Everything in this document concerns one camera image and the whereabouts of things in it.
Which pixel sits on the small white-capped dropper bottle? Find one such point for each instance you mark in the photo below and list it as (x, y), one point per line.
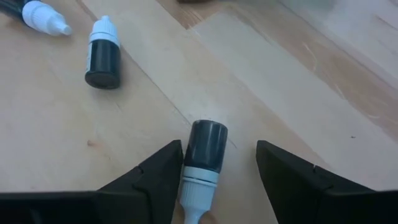
(205, 146)
(43, 17)
(102, 62)

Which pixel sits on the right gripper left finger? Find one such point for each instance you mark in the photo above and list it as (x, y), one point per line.
(140, 199)

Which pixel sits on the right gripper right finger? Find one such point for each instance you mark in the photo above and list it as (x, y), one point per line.
(311, 199)

